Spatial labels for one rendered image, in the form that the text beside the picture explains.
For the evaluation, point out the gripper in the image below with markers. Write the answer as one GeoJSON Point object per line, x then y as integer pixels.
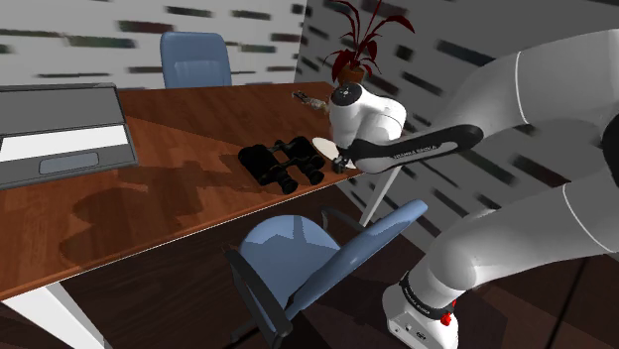
{"type": "Point", "coordinates": [339, 165]}

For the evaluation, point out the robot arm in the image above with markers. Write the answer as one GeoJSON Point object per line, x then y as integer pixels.
{"type": "Point", "coordinates": [507, 232]}

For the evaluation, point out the white plate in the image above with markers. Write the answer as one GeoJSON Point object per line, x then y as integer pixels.
{"type": "Point", "coordinates": [325, 147]}

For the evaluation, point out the black binoculars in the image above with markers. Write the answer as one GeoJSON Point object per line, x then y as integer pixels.
{"type": "Point", "coordinates": [283, 164]}

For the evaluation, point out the small mottled grey tool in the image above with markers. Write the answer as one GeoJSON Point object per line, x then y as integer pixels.
{"type": "Point", "coordinates": [309, 100]}

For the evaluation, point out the blue office chair with armrests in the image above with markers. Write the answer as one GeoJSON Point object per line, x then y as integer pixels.
{"type": "Point", "coordinates": [290, 256]}

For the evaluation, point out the red potted plant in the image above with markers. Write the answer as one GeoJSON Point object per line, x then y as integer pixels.
{"type": "Point", "coordinates": [360, 46]}

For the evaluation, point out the wooden desk with white legs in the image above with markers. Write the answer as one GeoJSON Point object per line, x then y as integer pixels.
{"type": "Point", "coordinates": [193, 125]}

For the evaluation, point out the grey laptop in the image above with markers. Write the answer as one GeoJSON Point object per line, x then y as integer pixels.
{"type": "Point", "coordinates": [58, 130]}

